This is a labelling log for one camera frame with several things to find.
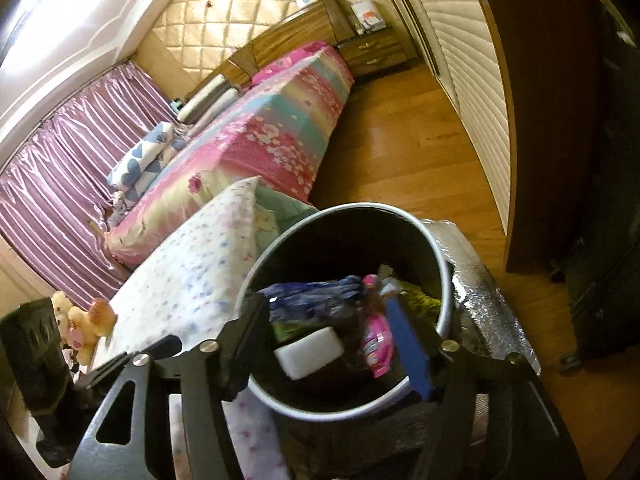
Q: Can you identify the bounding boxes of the dark wooden door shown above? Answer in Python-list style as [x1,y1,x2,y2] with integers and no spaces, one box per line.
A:
[465,0,608,273]

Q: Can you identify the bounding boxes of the white styrofoam block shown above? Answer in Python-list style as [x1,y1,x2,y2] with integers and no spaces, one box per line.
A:
[274,325,346,380]

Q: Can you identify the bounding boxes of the wooden headboard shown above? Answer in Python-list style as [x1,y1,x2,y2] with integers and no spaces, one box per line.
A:
[187,0,358,103]

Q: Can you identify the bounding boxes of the cream teddy bear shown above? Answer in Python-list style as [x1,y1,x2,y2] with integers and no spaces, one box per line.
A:
[50,290,103,366]

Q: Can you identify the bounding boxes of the pink pillow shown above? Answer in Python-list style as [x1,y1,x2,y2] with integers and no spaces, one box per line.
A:
[250,42,326,86]

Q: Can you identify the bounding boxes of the cream sliding wardrobe doors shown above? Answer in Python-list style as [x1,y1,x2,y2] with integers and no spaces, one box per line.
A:
[387,0,516,241]

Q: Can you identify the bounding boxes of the bed with pink floral sheet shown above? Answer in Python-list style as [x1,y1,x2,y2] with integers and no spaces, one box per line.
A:
[102,45,356,268]

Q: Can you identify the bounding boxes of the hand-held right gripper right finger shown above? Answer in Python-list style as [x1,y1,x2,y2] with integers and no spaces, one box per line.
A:
[382,295,586,480]

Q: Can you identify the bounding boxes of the silver foil insulated bag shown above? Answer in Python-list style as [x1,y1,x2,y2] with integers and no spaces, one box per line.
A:
[420,219,542,378]

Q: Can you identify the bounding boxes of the wooden nightstand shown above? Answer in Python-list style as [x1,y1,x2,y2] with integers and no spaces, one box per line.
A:
[337,27,408,78]

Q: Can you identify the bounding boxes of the pink snack wrapper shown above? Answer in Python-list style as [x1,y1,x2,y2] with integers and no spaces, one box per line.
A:
[361,274,396,378]

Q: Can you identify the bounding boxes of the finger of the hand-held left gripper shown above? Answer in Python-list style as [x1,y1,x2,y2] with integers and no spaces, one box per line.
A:
[75,335,183,391]

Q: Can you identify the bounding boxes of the black suitcase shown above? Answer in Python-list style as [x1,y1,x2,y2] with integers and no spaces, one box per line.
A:
[550,5,640,373]

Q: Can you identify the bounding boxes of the blue crinkled snack bag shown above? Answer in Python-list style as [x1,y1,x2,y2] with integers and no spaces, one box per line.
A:
[257,275,368,321]

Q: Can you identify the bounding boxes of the green box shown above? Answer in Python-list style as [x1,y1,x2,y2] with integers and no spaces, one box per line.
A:
[400,280,443,326]

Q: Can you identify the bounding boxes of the striped pillow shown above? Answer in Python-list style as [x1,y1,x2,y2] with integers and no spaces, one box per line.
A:
[175,75,236,121]

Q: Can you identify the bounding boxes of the white trash bin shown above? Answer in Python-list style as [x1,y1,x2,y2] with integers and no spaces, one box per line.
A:
[235,202,456,421]

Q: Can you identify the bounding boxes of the yellow red apple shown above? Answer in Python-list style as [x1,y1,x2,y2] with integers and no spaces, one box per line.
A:
[89,297,118,337]

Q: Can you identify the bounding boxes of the white orange box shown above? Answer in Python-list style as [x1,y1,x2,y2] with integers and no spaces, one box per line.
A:
[350,0,386,36]

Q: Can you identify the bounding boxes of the teal bedsheet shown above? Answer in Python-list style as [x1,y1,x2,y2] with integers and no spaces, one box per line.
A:
[252,185,321,251]

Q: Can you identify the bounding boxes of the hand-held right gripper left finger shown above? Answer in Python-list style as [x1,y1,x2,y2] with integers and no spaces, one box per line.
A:
[65,292,271,480]

